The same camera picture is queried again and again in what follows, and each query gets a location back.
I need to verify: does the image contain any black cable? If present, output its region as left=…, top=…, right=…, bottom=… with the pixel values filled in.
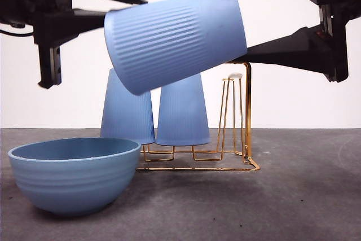
left=0, top=28, right=34, bottom=38

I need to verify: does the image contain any gold wire cup rack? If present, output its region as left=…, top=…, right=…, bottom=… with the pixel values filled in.
left=135, top=62, right=261, bottom=172

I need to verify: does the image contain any light blue ribbed bowl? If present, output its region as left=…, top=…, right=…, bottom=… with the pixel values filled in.
left=7, top=137, right=142, bottom=218

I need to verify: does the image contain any blue ribbed cup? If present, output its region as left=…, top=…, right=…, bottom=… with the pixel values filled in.
left=155, top=73, right=211, bottom=146
left=103, top=0, right=248, bottom=97
left=100, top=68, right=156, bottom=145

